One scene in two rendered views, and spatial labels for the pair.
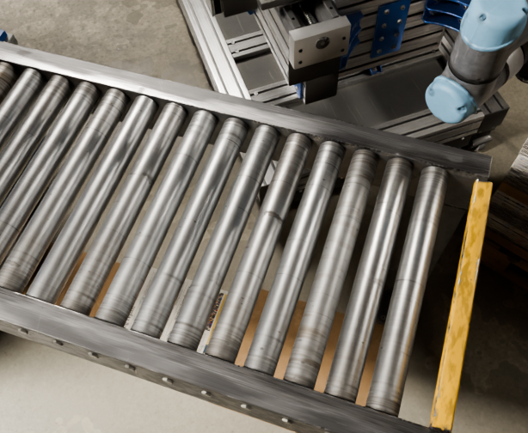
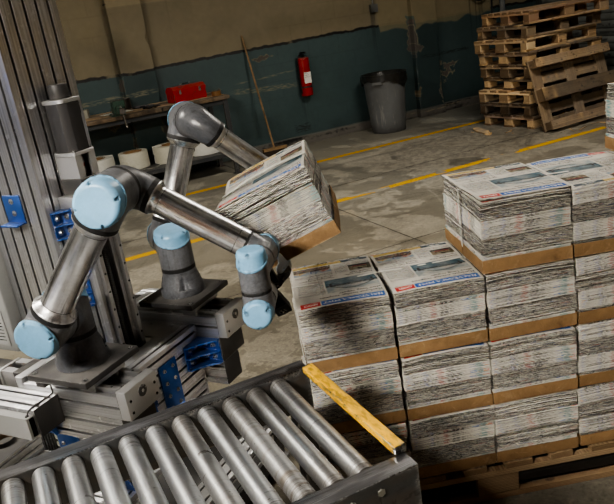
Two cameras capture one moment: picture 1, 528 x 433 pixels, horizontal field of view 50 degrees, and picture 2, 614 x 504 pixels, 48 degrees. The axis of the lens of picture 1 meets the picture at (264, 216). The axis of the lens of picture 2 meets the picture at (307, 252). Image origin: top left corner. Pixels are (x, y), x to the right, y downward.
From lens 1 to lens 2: 0.95 m
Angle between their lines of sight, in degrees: 53
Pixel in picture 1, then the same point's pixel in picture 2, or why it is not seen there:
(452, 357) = (372, 422)
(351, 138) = (214, 398)
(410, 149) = (254, 382)
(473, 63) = (257, 282)
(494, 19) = (253, 253)
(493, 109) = not seen: hidden behind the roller
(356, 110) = not seen: hidden behind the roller
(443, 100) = (255, 313)
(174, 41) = not seen: outside the picture
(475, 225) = (322, 379)
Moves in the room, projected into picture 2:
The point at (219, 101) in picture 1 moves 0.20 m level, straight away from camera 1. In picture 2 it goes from (105, 436) to (55, 417)
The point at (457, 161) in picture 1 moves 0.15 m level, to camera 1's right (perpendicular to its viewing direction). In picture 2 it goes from (284, 371) to (321, 346)
